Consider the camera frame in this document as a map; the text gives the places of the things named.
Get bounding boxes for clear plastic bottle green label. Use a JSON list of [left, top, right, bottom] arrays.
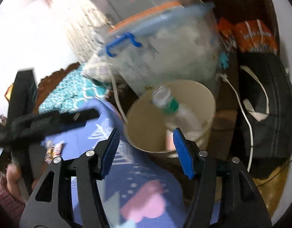
[[152, 85, 203, 139]]

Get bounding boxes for beige round trash bin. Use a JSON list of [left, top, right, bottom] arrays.
[[124, 80, 216, 159]]

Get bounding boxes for person's left hand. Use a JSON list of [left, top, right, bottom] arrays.
[[6, 164, 25, 203]]

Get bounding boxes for small snack packet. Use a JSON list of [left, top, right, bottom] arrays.
[[45, 140, 65, 164]]

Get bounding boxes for blue patterned table cloth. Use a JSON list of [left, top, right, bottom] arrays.
[[39, 98, 188, 227]]

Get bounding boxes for carved wooden headboard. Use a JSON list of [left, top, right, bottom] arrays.
[[33, 62, 80, 114]]

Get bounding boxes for teal patterned bed sheet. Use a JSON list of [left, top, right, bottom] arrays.
[[38, 65, 111, 114]]

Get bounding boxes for checkered folded quilt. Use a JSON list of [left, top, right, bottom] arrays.
[[81, 54, 124, 83]]

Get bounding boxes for leaf patterned beige curtain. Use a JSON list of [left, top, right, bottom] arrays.
[[45, 0, 109, 63]]

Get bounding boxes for clear storage box blue lid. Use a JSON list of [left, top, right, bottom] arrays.
[[98, 3, 222, 96]]

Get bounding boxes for orange gift bag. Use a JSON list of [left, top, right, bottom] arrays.
[[234, 19, 278, 55]]

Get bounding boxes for orange flat lid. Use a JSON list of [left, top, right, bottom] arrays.
[[108, 1, 181, 34]]

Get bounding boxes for black bag white straps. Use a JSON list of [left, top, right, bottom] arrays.
[[236, 52, 292, 179]]

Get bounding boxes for white power cable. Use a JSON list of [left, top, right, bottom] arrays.
[[220, 73, 254, 173]]

